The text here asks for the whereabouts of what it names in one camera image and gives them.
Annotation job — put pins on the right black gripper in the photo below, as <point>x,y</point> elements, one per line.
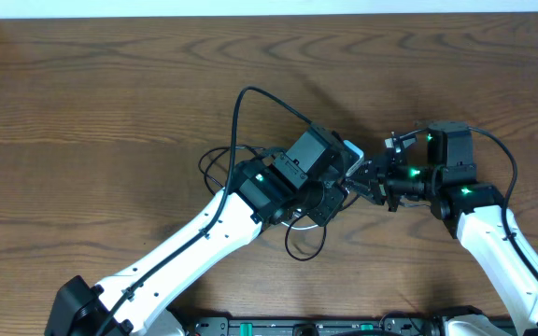
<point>378,179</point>

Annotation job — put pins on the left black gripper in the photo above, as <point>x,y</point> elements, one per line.
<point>340,167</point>

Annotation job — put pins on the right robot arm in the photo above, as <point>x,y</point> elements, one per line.
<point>475,213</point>

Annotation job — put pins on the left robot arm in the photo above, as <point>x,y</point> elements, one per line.
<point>263,191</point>

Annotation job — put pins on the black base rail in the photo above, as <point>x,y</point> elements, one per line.
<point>223,324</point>

